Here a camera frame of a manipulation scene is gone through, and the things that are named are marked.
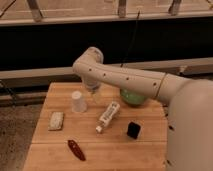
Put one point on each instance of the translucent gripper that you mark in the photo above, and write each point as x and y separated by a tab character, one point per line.
96	95

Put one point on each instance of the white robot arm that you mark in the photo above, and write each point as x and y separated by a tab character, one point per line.
190	106

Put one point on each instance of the black eraser block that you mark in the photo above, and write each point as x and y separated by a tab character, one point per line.
133	130

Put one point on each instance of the white plastic bottle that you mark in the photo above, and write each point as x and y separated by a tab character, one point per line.
107	116

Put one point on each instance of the green bowl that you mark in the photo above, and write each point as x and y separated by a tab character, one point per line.
132	98

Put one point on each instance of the white sponge pad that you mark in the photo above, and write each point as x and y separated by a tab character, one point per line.
56	121

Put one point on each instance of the dark red oblong object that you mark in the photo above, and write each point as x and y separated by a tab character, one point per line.
76	150

